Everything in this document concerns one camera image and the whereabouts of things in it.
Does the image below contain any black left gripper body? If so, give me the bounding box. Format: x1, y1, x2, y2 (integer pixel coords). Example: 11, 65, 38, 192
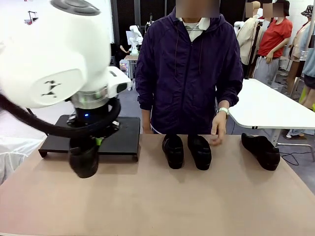
66, 104, 121, 147

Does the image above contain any black leather loafer shoe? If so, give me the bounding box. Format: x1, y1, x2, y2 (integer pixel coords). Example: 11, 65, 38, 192
68, 144, 100, 179
187, 134, 212, 171
161, 134, 185, 170
241, 132, 281, 172

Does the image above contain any person's right forearm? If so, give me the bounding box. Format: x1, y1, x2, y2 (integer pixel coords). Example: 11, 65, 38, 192
142, 109, 152, 125

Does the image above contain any black shoe stand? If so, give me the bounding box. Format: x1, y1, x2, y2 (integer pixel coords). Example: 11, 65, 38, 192
38, 115, 141, 162

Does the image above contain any person's left hand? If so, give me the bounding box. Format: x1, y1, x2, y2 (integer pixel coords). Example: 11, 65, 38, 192
209, 113, 227, 147

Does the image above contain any computer case with coloured lights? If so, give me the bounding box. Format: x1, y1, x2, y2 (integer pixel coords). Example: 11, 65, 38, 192
119, 60, 130, 75

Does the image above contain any small wooden robot table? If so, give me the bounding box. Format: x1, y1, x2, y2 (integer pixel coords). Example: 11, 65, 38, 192
124, 55, 137, 80

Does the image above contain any white plastic cover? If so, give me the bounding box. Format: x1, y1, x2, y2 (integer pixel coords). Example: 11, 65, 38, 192
0, 108, 47, 185

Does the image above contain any person in purple jacket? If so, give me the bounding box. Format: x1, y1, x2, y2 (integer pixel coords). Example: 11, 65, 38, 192
134, 0, 244, 135

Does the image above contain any white table with metal legs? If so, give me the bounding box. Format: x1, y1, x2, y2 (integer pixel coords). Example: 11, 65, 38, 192
227, 78, 315, 156

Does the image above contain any mannequin in beige jacket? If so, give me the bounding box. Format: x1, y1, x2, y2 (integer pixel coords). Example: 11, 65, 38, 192
233, 1, 263, 66

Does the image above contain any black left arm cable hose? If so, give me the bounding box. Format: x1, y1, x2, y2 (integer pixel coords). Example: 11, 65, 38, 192
0, 93, 122, 138

